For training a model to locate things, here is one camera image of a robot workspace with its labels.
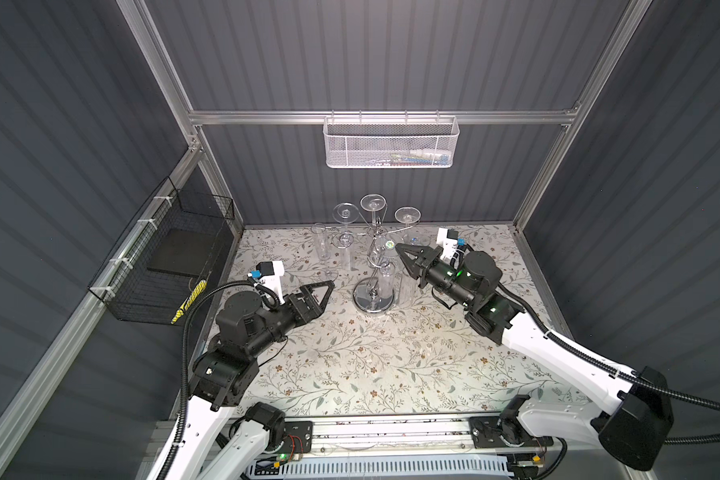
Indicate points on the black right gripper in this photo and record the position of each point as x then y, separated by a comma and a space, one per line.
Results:
425, 263

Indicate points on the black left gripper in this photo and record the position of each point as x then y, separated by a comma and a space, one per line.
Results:
313, 309

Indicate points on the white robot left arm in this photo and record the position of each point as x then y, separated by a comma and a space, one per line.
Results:
252, 321

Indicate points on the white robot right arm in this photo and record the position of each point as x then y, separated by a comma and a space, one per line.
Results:
630, 412

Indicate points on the chrome wine glass rack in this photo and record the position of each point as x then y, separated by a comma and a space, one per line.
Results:
384, 244

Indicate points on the items in white basket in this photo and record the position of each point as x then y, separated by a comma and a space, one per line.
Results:
420, 157

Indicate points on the yellow black tool in basket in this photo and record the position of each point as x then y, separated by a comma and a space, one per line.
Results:
186, 305

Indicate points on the black pad in basket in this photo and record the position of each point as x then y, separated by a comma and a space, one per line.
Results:
183, 253

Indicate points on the white ventilated cover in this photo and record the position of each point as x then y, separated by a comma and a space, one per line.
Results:
388, 467

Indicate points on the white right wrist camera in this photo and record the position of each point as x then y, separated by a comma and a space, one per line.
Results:
453, 246

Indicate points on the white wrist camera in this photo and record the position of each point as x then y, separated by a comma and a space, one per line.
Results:
453, 246
269, 274

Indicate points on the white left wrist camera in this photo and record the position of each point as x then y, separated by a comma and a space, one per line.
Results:
269, 274

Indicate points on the white wire mesh basket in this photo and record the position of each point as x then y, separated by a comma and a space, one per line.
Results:
349, 140

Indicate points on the black wire basket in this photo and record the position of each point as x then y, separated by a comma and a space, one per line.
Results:
132, 293

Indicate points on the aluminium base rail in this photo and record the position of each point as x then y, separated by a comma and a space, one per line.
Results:
492, 430

